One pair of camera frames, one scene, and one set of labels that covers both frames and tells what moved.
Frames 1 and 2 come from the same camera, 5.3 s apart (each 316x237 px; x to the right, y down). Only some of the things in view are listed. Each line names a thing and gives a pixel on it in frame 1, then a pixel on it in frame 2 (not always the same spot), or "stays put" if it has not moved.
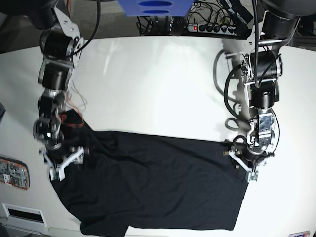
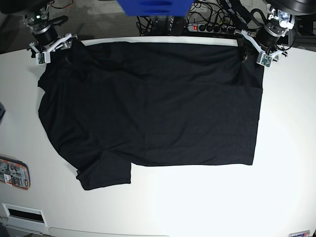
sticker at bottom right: (304, 233) stays put
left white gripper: (59, 171) to (63, 43)
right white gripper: (251, 173) to (264, 58)
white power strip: (213, 28) stays put
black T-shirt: (129, 179) to (109, 105)
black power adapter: (177, 25) stays put
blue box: (156, 8) stays put
